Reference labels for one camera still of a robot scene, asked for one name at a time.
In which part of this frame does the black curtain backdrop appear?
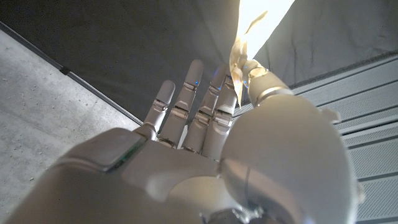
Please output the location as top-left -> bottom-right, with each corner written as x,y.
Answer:
0,0 -> 398,125

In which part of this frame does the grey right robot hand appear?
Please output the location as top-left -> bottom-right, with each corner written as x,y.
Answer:
6,58 -> 366,224

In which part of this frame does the gold foil envelope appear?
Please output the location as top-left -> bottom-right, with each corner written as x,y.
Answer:
229,11 -> 269,108

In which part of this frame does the black backdrop pole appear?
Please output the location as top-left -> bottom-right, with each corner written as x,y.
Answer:
0,21 -> 144,126

